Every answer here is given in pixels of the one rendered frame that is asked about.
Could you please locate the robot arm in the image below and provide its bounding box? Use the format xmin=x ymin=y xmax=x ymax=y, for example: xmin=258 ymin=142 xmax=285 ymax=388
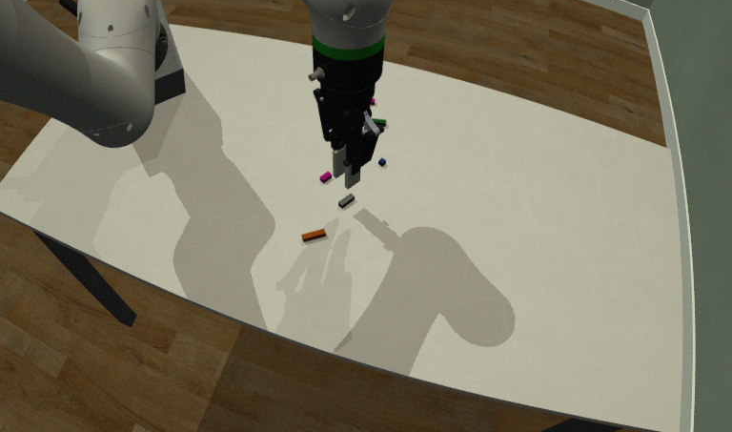
xmin=0 ymin=0 xmax=393 ymax=148

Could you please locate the orange rod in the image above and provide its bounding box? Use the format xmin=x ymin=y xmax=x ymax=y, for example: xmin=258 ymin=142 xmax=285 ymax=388
xmin=302 ymin=229 xmax=326 ymax=242

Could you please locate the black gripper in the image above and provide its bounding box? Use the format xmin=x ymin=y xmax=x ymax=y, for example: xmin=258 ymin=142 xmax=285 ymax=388
xmin=314 ymin=83 xmax=384 ymax=189

